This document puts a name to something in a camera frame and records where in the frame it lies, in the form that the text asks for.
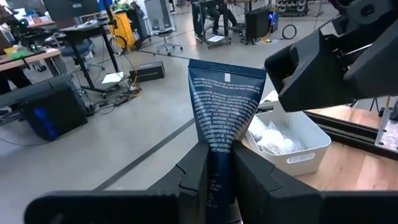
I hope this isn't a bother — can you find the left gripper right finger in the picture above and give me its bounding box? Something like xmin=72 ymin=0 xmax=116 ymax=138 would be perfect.
xmin=232 ymin=140 xmax=398 ymax=224

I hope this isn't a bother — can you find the yellow bin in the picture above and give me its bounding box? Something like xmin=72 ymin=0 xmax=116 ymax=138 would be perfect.
xmin=108 ymin=11 xmax=137 ymax=50

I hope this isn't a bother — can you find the black cable coil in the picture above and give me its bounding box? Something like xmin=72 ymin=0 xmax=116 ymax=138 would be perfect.
xmin=281 ymin=24 xmax=298 ymax=40

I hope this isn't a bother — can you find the black standing desk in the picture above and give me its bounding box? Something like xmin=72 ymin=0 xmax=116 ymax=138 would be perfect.
xmin=60 ymin=20 xmax=122 ymax=96

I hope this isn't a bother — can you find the grey office chair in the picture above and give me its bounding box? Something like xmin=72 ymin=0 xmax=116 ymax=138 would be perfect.
xmin=154 ymin=27 xmax=184 ymax=57

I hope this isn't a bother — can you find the white plastic bin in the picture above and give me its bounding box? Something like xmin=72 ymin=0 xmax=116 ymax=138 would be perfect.
xmin=244 ymin=105 xmax=332 ymax=177

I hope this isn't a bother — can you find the wooden desk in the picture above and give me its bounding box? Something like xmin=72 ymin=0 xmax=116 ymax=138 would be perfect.
xmin=0 ymin=46 xmax=68 ymax=78

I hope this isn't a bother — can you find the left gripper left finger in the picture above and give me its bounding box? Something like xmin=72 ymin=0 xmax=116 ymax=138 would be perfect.
xmin=24 ymin=141 xmax=210 ymax=224

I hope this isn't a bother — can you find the dark blue toiletry tube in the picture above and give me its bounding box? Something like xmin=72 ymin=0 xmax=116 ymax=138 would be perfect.
xmin=187 ymin=58 xmax=268 ymax=224

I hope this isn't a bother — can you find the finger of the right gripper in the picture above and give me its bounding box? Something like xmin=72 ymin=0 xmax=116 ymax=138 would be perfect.
xmin=343 ymin=20 xmax=398 ymax=101
xmin=264 ymin=29 xmax=356 ymax=113

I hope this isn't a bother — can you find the silver mounting plate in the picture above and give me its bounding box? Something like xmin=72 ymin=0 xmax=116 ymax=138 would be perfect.
xmin=374 ymin=105 xmax=398 ymax=153

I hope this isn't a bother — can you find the black box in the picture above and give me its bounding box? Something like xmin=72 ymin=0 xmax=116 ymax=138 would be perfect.
xmin=129 ymin=60 xmax=165 ymax=83

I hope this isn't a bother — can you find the black computer tower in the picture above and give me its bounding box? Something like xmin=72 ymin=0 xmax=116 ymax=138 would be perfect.
xmin=245 ymin=7 xmax=272 ymax=40

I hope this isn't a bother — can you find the clear bag of cotton balls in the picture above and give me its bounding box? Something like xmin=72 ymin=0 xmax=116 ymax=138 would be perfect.
xmin=257 ymin=121 xmax=307 ymax=156

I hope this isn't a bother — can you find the white paper sheet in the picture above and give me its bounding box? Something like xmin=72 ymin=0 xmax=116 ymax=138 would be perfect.
xmin=101 ymin=71 xmax=125 ymax=85

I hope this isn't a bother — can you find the black computer case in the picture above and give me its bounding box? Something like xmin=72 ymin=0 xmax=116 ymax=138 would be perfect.
xmin=18 ymin=82 xmax=90 ymax=142

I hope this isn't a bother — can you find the person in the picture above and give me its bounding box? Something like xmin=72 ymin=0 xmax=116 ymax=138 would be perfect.
xmin=192 ymin=0 xmax=239 ymax=35

